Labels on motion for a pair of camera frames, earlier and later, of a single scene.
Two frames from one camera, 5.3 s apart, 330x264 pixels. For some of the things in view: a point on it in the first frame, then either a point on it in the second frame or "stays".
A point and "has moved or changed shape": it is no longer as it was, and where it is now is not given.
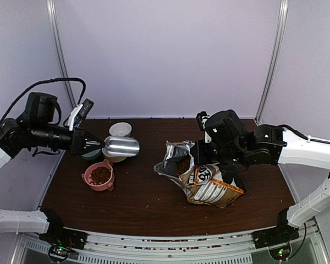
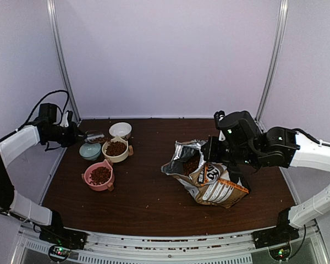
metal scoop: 115,146 has moved or changed shape
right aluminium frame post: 276,61 stays
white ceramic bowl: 120,129 stays
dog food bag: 204,184 has moved or changed shape
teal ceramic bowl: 94,155 stays
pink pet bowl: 99,176 stays
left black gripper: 77,145 -> 73,135
